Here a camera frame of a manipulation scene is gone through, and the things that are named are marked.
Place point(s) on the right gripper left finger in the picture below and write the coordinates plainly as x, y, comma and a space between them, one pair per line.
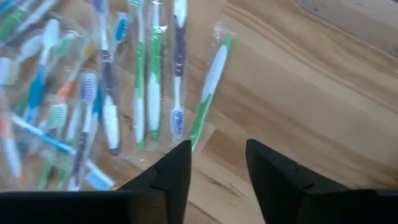
93, 208

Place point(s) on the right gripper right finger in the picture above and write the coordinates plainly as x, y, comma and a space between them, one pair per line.
311, 202

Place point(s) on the green white toothbrush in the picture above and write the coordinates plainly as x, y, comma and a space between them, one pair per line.
154, 87
214, 71
12, 21
139, 102

